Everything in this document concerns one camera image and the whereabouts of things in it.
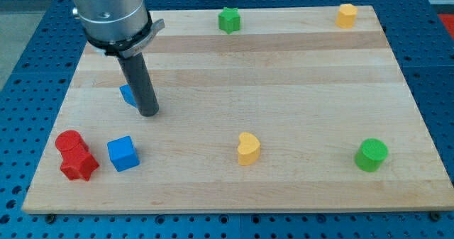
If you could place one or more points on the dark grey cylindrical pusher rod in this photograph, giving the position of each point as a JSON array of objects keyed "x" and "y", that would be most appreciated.
[{"x": 136, "y": 73}]

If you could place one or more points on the green cylinder block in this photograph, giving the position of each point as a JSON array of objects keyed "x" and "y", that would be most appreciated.
[{"x": 371, "y": 154}]

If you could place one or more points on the yellow hexagon block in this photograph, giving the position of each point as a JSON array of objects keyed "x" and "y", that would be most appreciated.
[{"x": 346, "y": 16}]

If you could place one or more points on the red cylinder block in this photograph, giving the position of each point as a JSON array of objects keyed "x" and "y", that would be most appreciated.
[{"x": 69, "y": 143}]

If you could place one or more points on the yellow heart block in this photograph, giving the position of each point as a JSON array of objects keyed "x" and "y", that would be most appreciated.
[{"x": 248, "y": 150}]

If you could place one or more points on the blue triangle block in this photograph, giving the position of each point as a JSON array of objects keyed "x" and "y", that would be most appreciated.
[{"x": 127, "y": 95}]

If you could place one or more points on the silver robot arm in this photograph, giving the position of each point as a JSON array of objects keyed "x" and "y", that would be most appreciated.
[{"x": 123, "y": 29}]

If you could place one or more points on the red star block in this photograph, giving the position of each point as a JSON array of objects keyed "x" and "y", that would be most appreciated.
[{"x": 78, "y": 165}]

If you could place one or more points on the green star block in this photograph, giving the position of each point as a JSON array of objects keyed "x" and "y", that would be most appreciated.
[{"x": 229, "y": 20}]

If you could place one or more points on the blue cube block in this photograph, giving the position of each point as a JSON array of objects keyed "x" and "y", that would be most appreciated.
[{"x": 122, "y": 153}]

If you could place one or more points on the wooden board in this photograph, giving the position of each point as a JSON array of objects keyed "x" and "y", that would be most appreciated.
[{"x": 310, "y": 92}]

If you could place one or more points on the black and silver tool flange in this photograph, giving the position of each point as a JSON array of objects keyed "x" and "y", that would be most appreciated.
[{"x": 128, "y": 47}]

